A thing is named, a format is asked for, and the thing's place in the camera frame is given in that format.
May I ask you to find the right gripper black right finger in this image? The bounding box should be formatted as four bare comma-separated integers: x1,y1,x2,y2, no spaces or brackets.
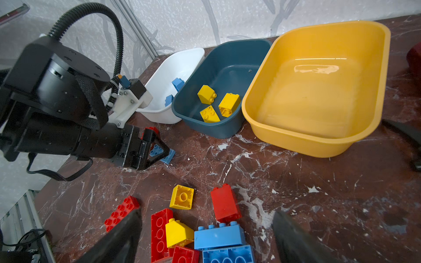
272,210,339,263

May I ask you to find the yellow sloped lego brick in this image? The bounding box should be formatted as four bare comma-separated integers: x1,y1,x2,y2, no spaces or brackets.
166,218,194,248

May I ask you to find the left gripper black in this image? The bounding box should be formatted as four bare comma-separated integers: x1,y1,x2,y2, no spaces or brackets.
13,113,170,169

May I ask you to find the long red lego brick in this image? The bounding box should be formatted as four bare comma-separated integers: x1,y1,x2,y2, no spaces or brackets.
104,196,140,233

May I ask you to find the dark teal plastic bin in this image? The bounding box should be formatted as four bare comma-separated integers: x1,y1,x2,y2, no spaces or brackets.
172,39,272,139

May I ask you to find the red lego brick center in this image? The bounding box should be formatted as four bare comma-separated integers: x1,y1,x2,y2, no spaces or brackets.
210,184,242,224

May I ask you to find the red lego brick upright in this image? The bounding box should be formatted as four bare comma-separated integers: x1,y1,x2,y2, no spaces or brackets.
150,208,174,263

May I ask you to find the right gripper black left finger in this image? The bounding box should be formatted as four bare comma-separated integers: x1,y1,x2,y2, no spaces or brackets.
77,209,142,263

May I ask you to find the clear plastic wall shelf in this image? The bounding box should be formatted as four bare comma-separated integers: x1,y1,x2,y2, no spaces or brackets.
0,0,30,26

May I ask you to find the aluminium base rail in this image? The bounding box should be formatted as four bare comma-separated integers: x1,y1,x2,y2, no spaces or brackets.
1,190,55,263

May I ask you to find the small yellow lego brick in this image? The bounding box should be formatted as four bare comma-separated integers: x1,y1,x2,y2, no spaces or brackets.
197,85,217,105

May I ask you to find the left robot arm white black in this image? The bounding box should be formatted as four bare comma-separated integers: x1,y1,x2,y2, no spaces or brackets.
1,3,171,170

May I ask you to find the large blue lego brick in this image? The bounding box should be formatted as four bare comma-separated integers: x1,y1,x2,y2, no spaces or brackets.
194,221,255,263

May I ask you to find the red lego brick near bins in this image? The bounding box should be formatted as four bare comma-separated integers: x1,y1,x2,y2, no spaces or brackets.
147,127,160,135

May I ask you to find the yellow plastic bin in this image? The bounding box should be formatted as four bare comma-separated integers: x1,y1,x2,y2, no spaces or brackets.
242,21,391,158

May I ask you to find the yellow square lego brick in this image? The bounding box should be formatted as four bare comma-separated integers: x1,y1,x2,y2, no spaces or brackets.
169,185,194,210

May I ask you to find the blue 2x4 lego brick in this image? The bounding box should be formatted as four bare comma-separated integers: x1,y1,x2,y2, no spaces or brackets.
148,144,177,165

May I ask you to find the white plastic bin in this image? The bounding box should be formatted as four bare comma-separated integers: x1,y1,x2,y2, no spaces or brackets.
136,48,205,124

